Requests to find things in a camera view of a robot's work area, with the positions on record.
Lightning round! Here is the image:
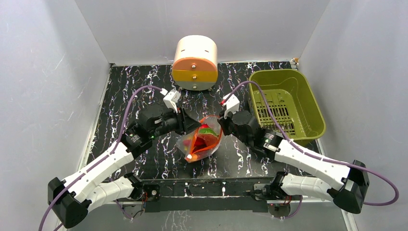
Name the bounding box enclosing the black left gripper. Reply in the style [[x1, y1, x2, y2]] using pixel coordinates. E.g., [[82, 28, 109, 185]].
[[150, 105, 201, 139]]

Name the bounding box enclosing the clear zip top bag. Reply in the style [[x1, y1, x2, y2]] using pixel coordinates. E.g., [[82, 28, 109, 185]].
[[176, 115, 223, 163]]

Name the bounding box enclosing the olive green plastic basket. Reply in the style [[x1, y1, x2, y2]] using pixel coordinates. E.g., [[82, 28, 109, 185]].
[[248, 69, 326, 147]]

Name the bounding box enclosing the toy watermelon slice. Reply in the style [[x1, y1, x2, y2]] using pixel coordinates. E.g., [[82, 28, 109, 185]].
[[195, 124, 218, 147]]

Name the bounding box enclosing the red toy apple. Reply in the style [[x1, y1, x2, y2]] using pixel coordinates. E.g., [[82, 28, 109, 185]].
[[192, 137, 207, 150]]

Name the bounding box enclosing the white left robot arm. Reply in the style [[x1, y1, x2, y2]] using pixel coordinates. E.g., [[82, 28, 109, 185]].
[[47, 105, 201, 229]]

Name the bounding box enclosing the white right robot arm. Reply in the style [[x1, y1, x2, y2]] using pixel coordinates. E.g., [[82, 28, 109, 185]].
[[218, 110, 370, 214]]

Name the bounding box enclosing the round pastel drawer cabinet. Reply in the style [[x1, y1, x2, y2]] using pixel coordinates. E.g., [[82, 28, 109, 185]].
[[172, 35, 218, 91]]

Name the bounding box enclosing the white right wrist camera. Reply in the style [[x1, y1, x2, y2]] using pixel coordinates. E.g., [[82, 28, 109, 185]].
[[220, 93, 240, 119]]

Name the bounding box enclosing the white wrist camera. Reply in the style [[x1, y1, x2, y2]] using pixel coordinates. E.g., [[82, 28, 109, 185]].
[[163, 89, 181, 114], [220, 93, 240, 119]]

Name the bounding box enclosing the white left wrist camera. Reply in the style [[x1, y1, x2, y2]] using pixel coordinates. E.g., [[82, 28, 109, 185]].
[[163, 89, 181, 114]]

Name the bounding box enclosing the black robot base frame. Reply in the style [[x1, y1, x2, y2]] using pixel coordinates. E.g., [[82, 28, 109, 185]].
[[121, 173, 292, 214]]

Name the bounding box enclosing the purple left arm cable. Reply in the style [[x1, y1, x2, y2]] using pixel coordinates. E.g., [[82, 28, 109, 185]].
[[38, 85, 168, 231]]

